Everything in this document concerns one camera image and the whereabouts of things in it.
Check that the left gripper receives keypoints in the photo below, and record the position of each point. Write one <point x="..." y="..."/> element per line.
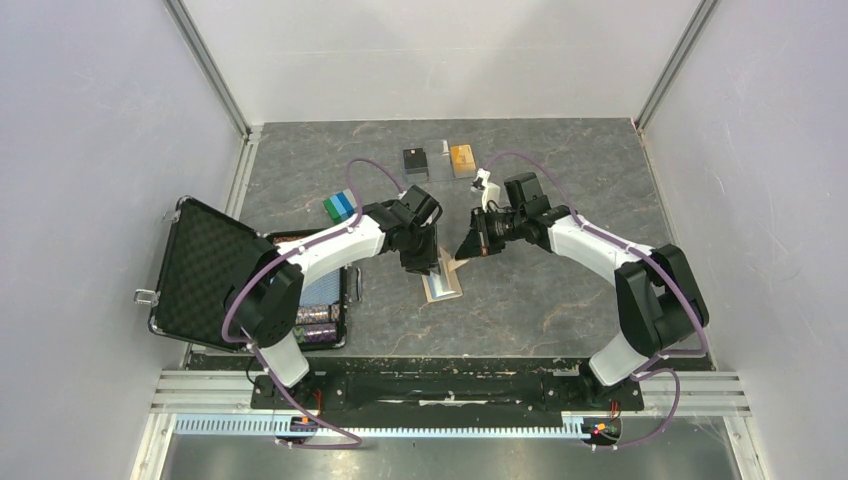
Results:
<point x="428" y="261"/>

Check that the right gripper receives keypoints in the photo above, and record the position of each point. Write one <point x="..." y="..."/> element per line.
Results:
<point x="479" y="241"/>

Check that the beige leather card holder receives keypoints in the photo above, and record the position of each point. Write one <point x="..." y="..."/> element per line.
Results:
<point x="443" y="283"/>

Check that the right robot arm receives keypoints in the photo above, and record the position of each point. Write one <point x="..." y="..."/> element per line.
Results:
<point x="658" y="300"/>

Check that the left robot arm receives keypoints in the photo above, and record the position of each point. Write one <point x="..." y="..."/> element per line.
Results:
<point x="264" y="295"/>

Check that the clear acrylic card stand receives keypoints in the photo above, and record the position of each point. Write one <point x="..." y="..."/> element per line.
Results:
<point x="439" y="161"/>

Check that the green blue grey block stack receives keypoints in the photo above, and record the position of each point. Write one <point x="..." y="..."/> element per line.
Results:
<point x="340" y="206"/>

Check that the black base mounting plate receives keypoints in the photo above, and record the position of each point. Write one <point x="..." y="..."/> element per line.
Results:
<point x="347" y="391"/>

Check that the black foam-lined case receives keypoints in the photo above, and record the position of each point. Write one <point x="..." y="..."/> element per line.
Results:
<point x="202" y="249"/>

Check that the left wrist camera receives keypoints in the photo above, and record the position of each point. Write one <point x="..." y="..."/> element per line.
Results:
<point x="416" y="207"/>

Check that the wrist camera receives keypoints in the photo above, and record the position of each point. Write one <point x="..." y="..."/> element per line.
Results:
<point x="416" y="207"/>
<point x="520" y="189"/>

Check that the chrome case handle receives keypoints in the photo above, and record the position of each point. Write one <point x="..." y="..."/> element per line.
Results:
<point x="358" y="285"/>

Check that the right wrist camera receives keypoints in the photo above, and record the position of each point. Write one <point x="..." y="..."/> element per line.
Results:
<point x="520" y="189"/>

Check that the white cable duct strip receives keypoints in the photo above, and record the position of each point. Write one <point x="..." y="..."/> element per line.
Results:
<point x="299" y="427"/>

